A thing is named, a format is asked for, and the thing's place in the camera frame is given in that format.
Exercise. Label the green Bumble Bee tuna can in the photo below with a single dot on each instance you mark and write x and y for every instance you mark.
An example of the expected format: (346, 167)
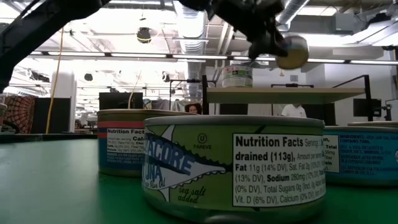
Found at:
(237, 71)
(236, 82)

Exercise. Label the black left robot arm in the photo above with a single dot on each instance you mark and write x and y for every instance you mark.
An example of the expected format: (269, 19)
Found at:
(31, 37)

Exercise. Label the green table mat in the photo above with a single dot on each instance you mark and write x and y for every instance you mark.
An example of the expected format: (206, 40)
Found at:
(46, 186)

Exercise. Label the wooden shelf board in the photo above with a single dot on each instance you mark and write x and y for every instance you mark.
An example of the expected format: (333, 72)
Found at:
(280, 95)

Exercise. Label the small black monitor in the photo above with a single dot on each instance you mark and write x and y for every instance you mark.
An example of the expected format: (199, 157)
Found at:
(367, 107)

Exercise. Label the white column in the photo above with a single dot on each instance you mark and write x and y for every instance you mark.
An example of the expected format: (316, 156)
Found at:
(63, 87)

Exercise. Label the person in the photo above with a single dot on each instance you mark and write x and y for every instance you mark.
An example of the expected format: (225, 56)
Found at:
(293, 111)
(193, 109)

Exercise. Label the red patterned cloth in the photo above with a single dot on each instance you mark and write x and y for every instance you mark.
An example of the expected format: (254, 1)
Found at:
(18, 112)

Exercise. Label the black background monitor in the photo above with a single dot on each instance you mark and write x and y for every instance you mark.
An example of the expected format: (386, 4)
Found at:
(121, 101)

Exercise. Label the black partition panel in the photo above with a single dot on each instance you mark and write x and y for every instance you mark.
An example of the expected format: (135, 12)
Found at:
(53, 115)

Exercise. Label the black camera stand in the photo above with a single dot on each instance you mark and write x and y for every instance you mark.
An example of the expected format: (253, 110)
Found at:
(387, 110)

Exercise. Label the silver lidded tuna can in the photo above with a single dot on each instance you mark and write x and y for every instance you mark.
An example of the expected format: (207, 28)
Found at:
(376, 124)

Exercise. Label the overhead LED light bar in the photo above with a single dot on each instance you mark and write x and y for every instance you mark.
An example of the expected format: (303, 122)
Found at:
(199, 57)

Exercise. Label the wooden shelf on black stand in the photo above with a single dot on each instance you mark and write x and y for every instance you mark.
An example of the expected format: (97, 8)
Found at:
(368, 99)

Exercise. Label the small black ceiling speaker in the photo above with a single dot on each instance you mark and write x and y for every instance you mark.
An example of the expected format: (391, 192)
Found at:
(88, 77)
(165, 77)

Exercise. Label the spiral silver ventilation duct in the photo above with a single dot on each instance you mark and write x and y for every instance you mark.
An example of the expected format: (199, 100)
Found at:
(292, 12)

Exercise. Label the blue red Wild Planet can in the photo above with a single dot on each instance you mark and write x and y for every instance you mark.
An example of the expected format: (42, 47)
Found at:
(295, 53)
(121, 149)

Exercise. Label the teal Trader Joe's tuna can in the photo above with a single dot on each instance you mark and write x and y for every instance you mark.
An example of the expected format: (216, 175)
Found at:
(363, 155)

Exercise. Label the olive green albacore tuna can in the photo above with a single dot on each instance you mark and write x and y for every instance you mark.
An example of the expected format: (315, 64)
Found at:
(202, 186)

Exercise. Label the large black ceiling speaker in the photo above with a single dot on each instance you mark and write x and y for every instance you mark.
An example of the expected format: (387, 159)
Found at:
(144, 35)

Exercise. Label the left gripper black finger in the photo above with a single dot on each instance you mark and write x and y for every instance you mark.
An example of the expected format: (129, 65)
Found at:
(261, 43)
(279, 45)

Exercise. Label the corrugated silver ventilation duct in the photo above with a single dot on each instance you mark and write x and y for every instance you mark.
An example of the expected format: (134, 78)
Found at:
(191, 31)

